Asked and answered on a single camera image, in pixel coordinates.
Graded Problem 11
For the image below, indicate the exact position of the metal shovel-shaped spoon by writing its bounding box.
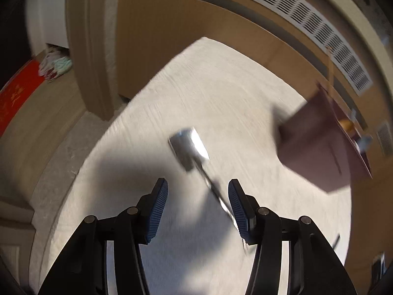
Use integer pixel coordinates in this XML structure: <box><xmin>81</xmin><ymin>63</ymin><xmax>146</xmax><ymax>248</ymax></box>
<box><xmin>168</xmin><ymin>127</ymin><xmax>243</xmax><ymax>228</ymax></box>

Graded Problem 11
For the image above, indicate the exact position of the beige kitchen counter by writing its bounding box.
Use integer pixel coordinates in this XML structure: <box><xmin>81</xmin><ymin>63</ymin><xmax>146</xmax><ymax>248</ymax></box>
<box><xmin>298</xmin><ymin>0</ymin><xmax>393</xmax><ymax>77</ymax></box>

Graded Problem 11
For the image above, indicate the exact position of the white shelf cabinet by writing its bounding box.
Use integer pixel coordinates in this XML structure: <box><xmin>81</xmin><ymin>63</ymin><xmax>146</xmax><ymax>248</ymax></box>
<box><xmin>26</xmin><ymin>0</ymin><xmax>70</xmax><ymax>56</ymax></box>

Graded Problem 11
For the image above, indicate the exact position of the grey-blue plastic spoon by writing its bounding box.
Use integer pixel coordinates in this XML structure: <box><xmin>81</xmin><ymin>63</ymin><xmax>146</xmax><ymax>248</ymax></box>
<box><xmin>358</xmin><ymin>135</ymin><xmax>373</xmax><ymax>153</ymax></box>

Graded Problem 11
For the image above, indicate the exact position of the long grey vent grille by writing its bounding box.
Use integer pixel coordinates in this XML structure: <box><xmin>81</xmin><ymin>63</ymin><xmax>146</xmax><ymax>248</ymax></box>
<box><xmin>180</xmin><ymin>0</ymin><xmax>373</xmax><ymax>96</ymax></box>

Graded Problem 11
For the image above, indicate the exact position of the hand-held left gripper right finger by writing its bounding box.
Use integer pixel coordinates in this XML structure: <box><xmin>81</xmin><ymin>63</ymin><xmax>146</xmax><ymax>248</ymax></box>
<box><xmin>228</xmin><ymin>179</ymin><xmax>358</xmax><ymax>295</ymax></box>

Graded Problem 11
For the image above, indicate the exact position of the wooden spoon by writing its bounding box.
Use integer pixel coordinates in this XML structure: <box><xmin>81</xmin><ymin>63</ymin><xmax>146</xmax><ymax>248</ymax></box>
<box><xmin>339</xmin><ymin>118</ymin><xmax>357</xmax><ymax>131</ymax></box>

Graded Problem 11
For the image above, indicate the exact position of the maroon utensil box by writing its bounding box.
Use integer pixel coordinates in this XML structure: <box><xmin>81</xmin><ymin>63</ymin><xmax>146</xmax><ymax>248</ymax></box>
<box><xmin>275</xmin><ymin>81</ymin><xmax>373</xmax><ymax>194</ymax></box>

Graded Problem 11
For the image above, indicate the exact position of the short grey vent grille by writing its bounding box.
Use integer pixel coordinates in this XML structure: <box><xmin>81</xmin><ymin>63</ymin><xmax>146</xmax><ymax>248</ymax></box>
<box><xmin>376</xmin><ymin>122</ymin><xmax>393</xmax><ymax>157</ymax></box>

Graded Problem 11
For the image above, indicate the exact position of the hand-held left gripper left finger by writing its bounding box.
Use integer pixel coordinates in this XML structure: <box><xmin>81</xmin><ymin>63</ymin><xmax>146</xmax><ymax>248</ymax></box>
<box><xmin>37</xmin><ymin>177</ymin><xmax>169</xmax><ymax>295</ymax></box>

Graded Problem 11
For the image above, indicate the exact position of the pile of light slippers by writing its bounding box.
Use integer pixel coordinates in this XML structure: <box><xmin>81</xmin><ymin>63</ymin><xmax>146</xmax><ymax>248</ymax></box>
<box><xmin>38</xmin><ymin>45</ymin><xmax>73</xmax><ymax>83</ymax></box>

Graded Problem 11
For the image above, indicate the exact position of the red floor mat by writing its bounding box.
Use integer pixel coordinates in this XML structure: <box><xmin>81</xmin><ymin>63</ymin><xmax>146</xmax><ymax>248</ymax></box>
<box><xmin>0</xmin><ymin>59</ymin><xmax>46</xmax><ymax>137</ymax></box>

